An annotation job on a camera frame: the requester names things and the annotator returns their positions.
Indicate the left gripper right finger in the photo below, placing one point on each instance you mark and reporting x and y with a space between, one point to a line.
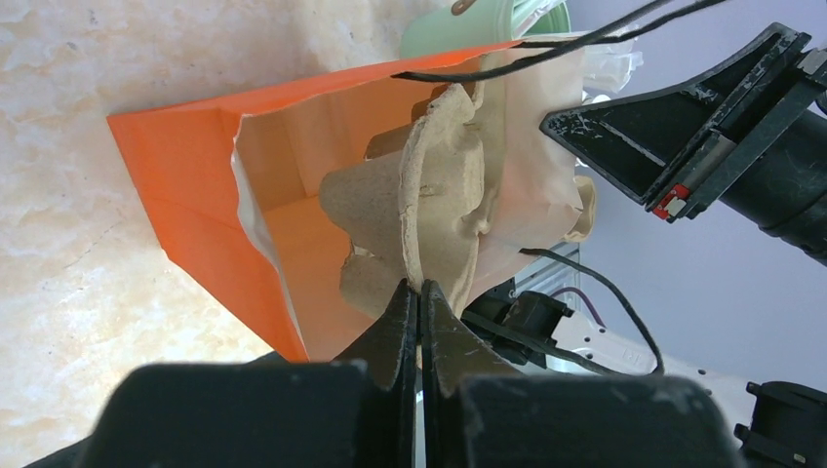
481 412

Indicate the green straw holder cup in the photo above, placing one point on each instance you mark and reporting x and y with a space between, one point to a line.
467 24

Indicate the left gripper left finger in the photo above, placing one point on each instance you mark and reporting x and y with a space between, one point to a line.
354 411

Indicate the orange paper bag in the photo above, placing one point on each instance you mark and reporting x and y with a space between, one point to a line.
231 184

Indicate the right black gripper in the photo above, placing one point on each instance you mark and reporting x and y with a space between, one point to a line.
741 133

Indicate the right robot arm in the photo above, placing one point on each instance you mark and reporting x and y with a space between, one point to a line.
788 422

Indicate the cardboard cup carrier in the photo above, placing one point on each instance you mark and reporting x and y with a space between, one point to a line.
413 214

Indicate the white wrapped straws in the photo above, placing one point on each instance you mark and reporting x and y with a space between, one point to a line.
607 69

